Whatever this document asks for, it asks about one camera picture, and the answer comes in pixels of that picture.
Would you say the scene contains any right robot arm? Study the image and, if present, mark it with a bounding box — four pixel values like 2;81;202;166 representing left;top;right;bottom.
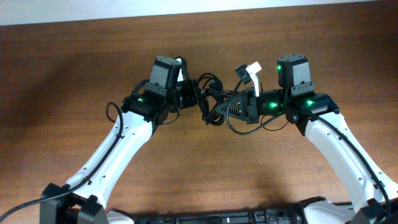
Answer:
216;53;397;223

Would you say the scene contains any thick black usb cable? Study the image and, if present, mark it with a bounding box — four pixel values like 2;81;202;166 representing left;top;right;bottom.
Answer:
197;72;237;126

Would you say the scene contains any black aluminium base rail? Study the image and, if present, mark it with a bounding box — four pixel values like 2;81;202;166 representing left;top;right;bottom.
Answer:
107;198;312;224

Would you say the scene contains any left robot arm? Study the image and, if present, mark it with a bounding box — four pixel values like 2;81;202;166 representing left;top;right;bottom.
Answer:
39;56;198;223

